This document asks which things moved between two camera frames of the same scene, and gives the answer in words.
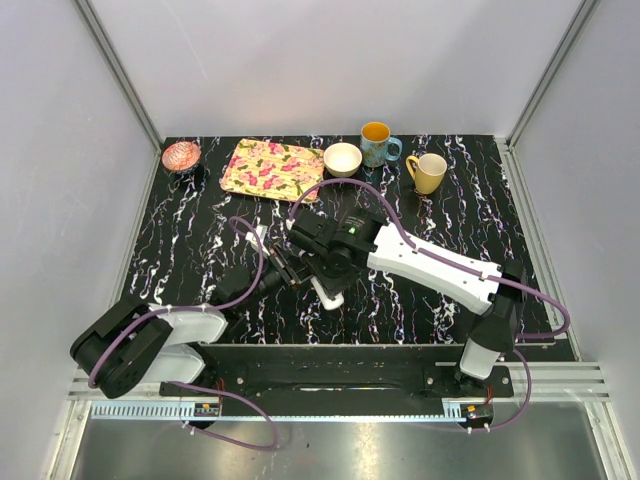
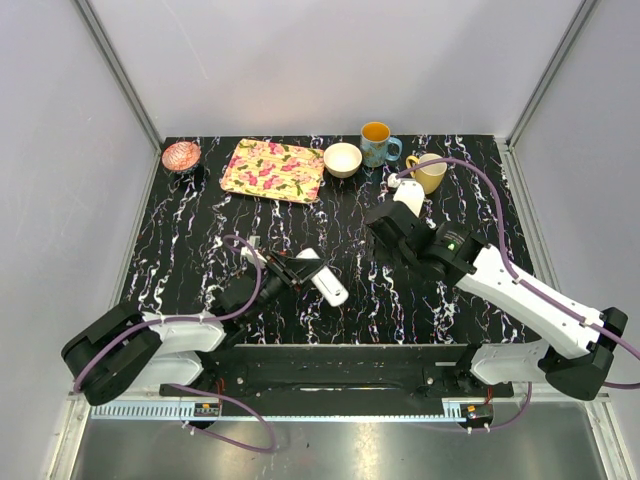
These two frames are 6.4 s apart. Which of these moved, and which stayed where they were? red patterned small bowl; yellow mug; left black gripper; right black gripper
Moved: right black gripper
Stayed: left black gripper; yellow mug; red patterned small bowl
